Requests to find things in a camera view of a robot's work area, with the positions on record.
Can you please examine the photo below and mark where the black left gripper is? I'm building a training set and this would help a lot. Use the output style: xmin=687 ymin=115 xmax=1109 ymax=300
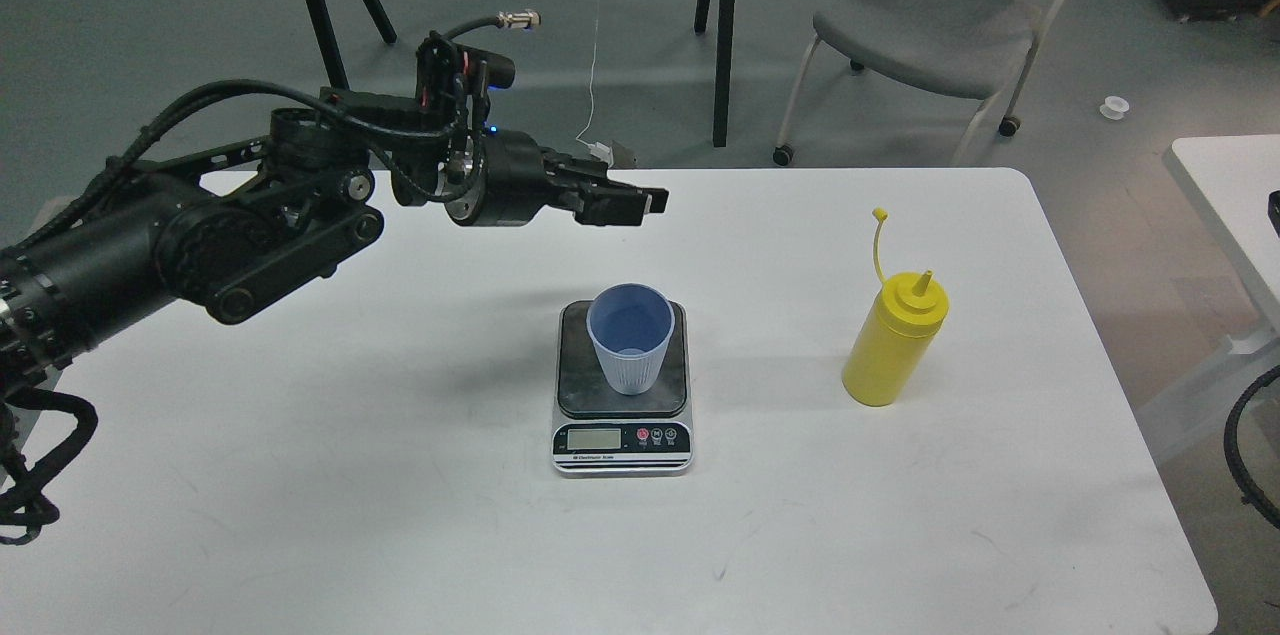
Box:
xmin=445 ymin=131 xmax=669 ymax=228

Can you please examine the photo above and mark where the blue ribbed plastic cup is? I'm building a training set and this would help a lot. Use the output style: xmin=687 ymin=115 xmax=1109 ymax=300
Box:
xmin=586 ymin=283 xmax=676 ymax=396

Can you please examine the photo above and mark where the yellow squeeze bottle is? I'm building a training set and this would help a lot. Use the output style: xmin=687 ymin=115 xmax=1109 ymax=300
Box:
xmin=841 ymin=207 xmax=950 ymax=407

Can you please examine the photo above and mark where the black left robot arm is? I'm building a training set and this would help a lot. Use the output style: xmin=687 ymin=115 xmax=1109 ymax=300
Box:
xmin=1 ymin=76 xmax=668 ymax=547

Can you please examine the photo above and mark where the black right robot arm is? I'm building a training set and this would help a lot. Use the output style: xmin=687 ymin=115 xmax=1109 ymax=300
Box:
xmin=1222 ymin=365 xmax=1279 ymax=530

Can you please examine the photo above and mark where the digital kitchen scale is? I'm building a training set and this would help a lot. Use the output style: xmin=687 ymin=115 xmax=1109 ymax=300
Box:
xmin=550 ymin=301 xmax=695 ymax=478

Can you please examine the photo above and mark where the grey office chair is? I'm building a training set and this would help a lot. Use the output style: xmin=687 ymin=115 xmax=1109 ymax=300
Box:
xmin=772 ymin=0 xmax=1065 ymax=166

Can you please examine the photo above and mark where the small white spool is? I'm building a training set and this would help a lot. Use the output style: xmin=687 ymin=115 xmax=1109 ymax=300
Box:
xmin=1098 ymin=93 xmax=1132 ymax=122

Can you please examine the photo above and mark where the white side table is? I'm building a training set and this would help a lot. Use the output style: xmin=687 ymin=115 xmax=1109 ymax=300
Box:
xmin=1135 ymin=134 xmax=1279 ymax=466

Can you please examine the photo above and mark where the white cable with plug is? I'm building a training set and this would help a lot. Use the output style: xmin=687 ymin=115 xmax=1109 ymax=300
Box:
xmin=573 ymin=0 xmax=637 ymax=168

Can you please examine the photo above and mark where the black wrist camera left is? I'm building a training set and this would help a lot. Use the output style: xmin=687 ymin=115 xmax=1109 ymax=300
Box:
xmin=413 ymin=9 xmax=541 ymax=134

